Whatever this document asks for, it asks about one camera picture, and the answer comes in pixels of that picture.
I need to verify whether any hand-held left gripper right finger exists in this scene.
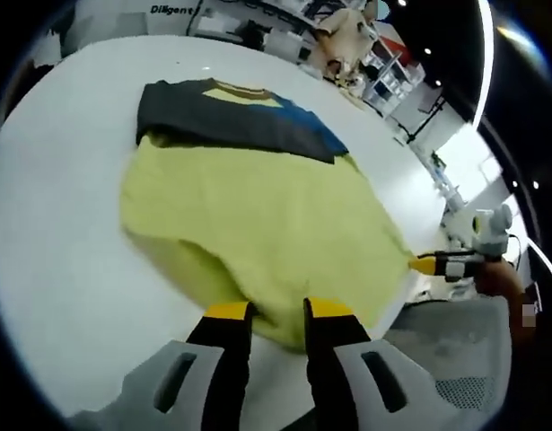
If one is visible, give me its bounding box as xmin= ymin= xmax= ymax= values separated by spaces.
xmin=302 ymin=296 xmax=438 ymax=431

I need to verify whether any black tripod stand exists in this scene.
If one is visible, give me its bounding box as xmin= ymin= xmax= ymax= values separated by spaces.
xmin=391 ymin=96 xmax=447 ymax=145

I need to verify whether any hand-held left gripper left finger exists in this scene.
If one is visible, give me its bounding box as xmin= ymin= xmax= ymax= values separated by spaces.
xmin=122 ymin=301 xmax=254 ymax=431

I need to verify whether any white ceiling light strip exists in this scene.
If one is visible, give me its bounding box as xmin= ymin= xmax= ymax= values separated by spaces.
xmin=470 ymin=0 xmax=495 ymax=129

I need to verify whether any grey mesh chair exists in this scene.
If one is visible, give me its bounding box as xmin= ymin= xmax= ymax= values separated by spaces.
xmin=382 ymin=295 xmax=514 ymax=412

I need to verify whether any metal storage shelf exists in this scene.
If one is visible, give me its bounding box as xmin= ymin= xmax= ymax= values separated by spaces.
xmin=185 ymin=0 xmax=425 ymax=109

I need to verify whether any person's right hand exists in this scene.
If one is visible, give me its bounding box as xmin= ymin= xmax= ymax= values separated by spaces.
xmin=475 ymin=259 xmax=526 ymax=297

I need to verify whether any yellow grey blue garment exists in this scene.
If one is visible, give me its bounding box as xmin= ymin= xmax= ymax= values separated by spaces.
xmin=118 ymin=76 xmax=420 ymax=356

